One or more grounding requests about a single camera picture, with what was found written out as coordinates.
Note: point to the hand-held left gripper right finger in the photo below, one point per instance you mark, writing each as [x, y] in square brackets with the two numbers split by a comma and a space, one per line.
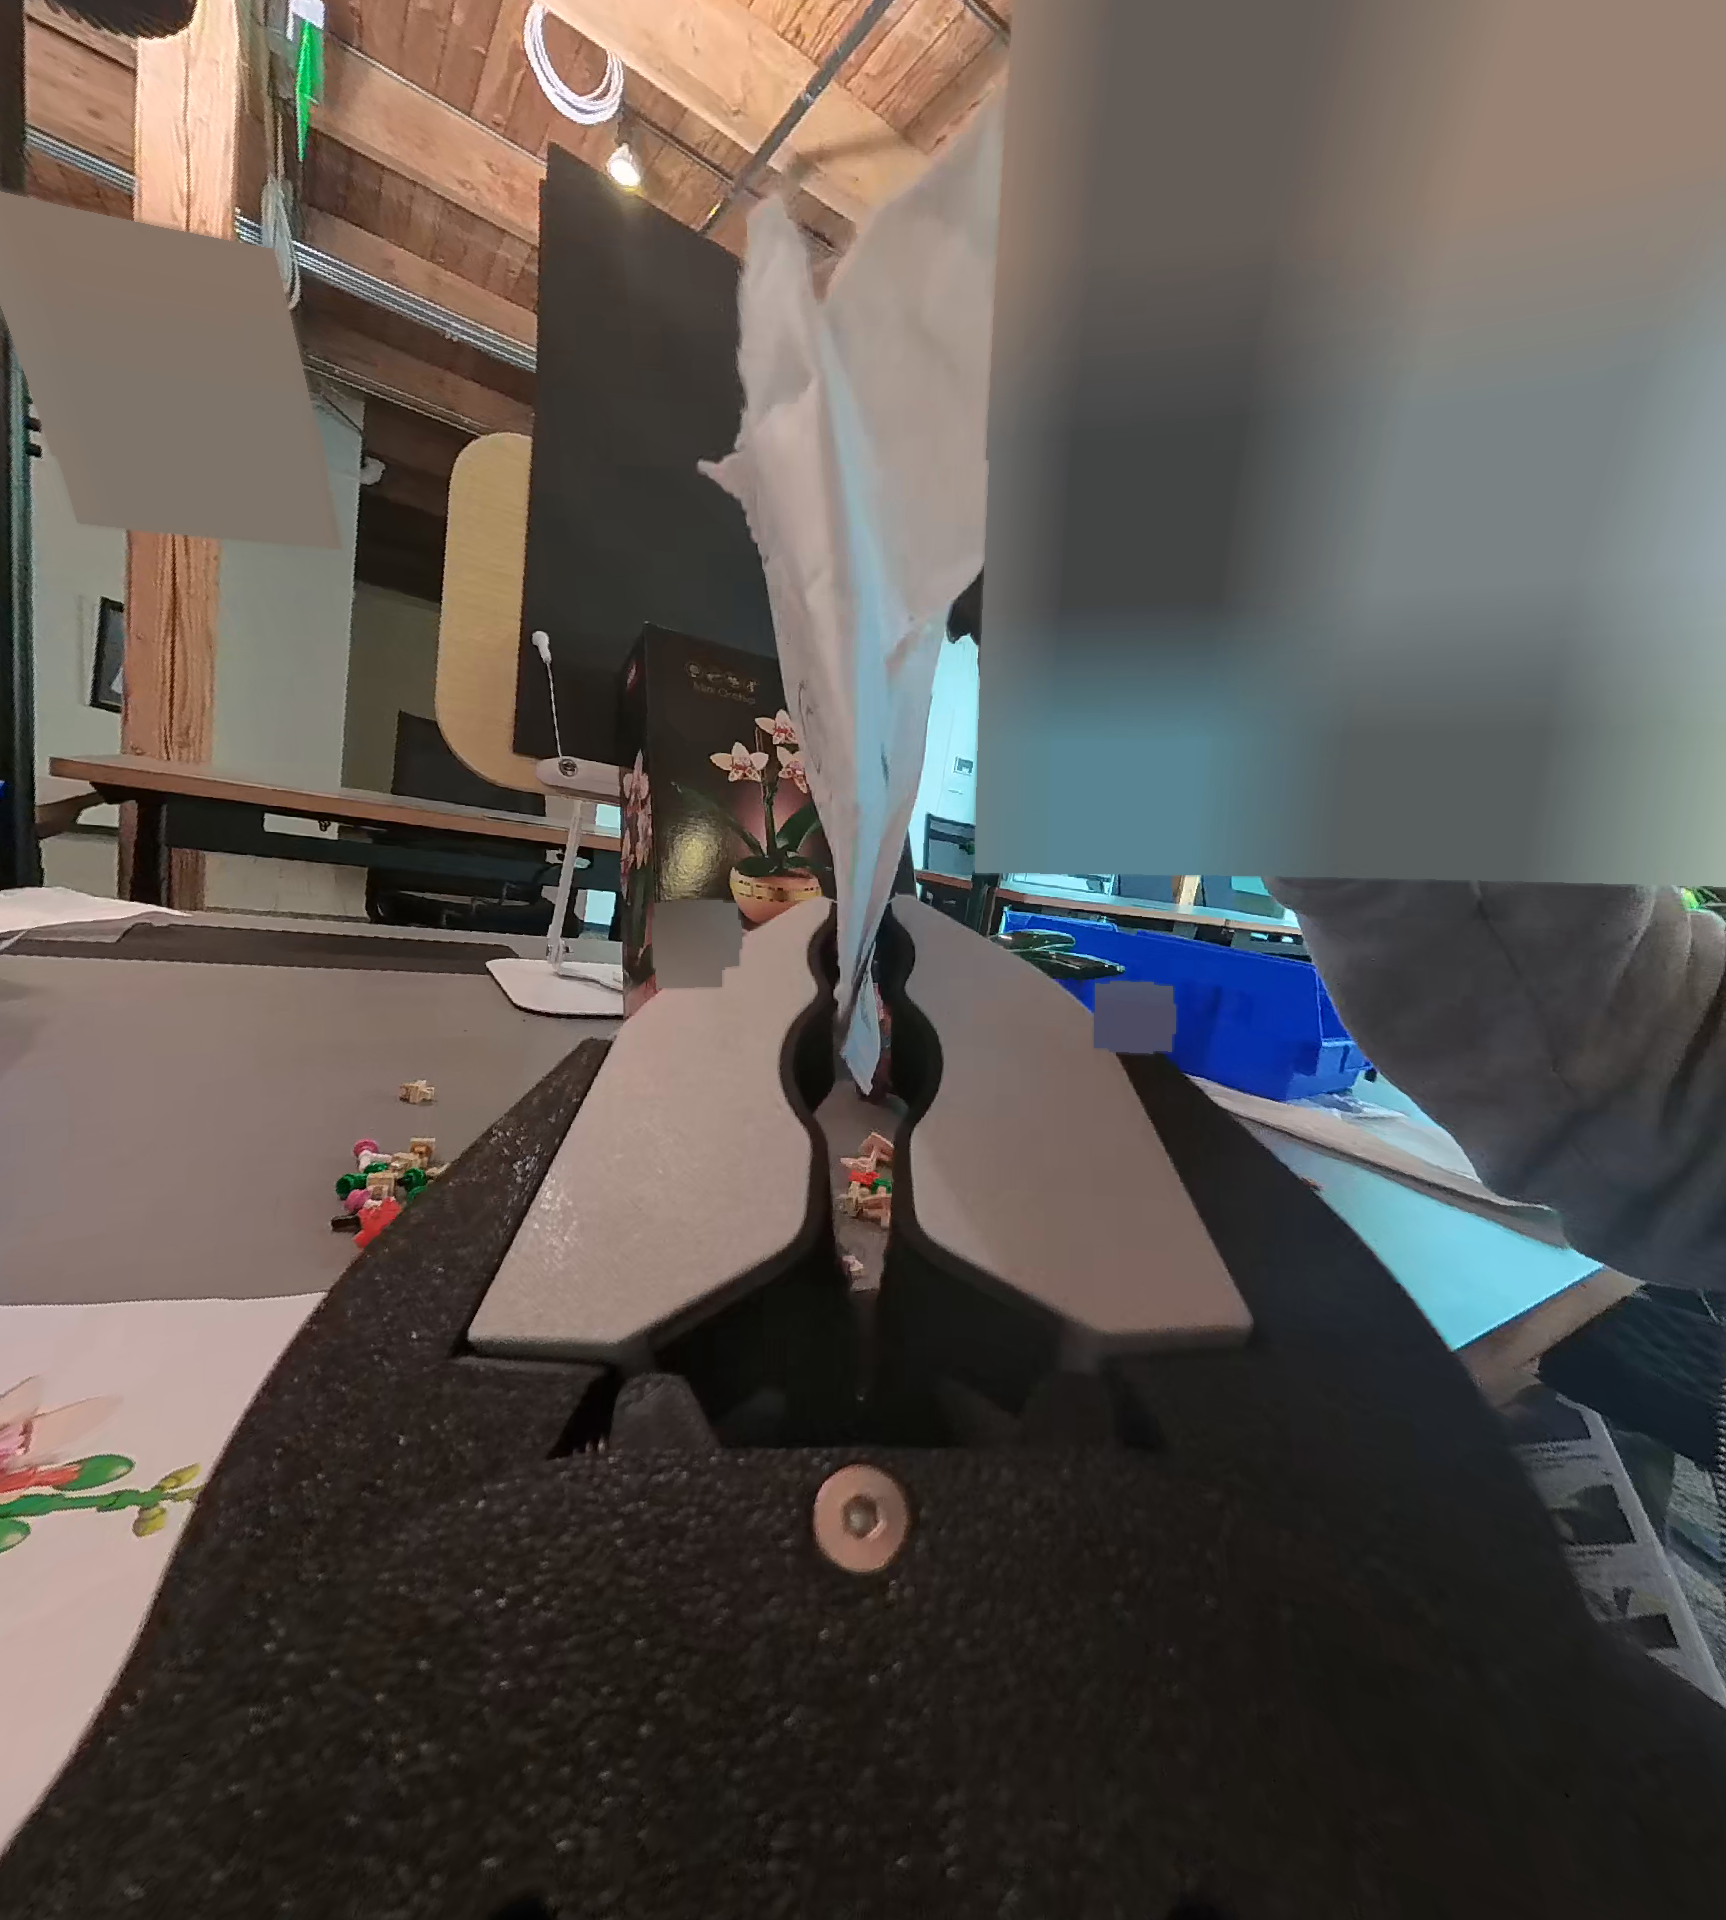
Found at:
[1043, 1185]

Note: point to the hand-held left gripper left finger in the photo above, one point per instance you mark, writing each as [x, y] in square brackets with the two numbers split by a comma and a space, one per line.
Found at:
[653, 1170]

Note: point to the white paper bag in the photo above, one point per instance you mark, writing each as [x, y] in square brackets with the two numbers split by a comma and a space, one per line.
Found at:
[879, 524]

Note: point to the white desk lamp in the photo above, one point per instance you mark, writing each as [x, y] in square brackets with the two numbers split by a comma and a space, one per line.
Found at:
[563, 900]

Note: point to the grey desk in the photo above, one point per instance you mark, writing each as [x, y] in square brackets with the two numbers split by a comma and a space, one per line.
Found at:
[202, 1081]

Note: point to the pile of small coloured bricks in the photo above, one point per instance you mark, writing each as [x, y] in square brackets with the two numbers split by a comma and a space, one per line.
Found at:
[386, 1178]
[867, 1178]

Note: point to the black orchid print box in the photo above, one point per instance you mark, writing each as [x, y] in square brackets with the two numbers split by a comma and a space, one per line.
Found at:
[699, 811]

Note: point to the wooden table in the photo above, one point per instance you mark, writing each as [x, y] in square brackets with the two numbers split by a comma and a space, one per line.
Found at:
[292, 803]

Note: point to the rounded wooden panel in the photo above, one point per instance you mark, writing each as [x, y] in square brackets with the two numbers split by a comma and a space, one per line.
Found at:
[485, 601]

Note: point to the white paper sheet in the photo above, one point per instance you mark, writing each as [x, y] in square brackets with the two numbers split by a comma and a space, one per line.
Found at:
[53, 910]

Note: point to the printed magazine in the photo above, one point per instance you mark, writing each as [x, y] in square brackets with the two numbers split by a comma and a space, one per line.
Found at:
[1612, 1544]

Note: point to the black upright panel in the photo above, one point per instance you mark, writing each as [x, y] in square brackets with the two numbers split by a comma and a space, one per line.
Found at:
[623, 451]

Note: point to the white orchid instruction booklet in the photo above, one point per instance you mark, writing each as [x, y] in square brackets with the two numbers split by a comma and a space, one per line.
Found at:
[38, 1621]

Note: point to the black metal pole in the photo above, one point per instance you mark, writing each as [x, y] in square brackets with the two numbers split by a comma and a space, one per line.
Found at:
[5, 601]

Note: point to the ceiling spot lamp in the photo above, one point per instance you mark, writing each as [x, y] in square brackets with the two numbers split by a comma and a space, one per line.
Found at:
[625, 165]

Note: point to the wooden post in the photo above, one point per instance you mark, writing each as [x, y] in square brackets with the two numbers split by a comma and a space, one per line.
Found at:
[176, 674]

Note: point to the framed wall picture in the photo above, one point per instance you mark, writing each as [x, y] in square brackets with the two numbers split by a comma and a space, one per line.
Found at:
[107, 654]

